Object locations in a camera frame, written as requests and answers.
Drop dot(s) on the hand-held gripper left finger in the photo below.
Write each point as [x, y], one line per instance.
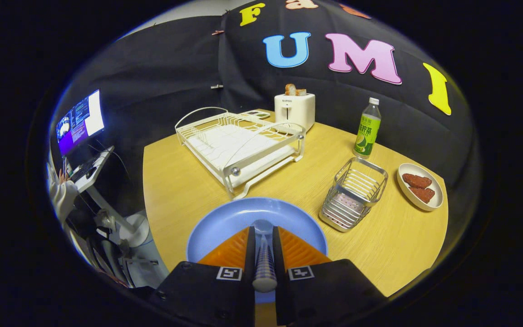
[247, 295]

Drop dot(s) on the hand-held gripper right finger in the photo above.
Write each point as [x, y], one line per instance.
[282, 295]

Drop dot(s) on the blue plate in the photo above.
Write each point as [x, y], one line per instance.
[225, 222]

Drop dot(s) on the white oval dish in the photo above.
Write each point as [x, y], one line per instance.
[405, 190]

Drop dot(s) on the white rolling stand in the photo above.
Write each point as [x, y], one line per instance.
[139, 231]

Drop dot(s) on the brown meat piece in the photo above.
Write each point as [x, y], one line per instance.
[422, 194]
[416, 180]

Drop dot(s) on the divided snack tray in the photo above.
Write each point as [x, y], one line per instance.
[257, 113]

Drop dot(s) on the white toaster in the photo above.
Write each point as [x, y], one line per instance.
[295, 113]

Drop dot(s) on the green label drink bottle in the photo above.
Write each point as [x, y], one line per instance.
[367, 134]

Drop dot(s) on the toasted bread slice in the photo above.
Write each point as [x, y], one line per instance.
[290, 89]
[301, 92]

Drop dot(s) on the computer monitor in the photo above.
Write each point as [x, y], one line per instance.
[82, 122]

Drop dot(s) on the black backdrop cloth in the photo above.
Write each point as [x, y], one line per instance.
[161, 68]

